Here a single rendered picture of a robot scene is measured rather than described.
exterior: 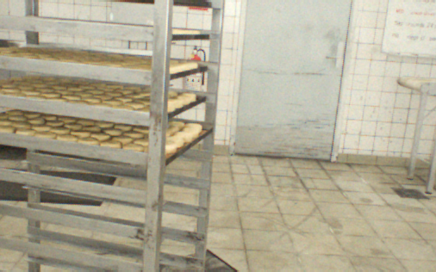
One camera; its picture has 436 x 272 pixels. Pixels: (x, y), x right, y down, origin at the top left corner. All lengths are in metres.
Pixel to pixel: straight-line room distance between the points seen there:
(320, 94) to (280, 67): 0.48
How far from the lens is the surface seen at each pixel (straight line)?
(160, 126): 1.02
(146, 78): 1.05
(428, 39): 5.15
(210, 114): 1.45
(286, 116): 4.87
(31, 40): 1.69
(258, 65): 4.77
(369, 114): 5.04
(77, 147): 1.15
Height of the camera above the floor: 1.26
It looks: 13 degrees down
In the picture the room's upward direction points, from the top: 5 degrees clockwise
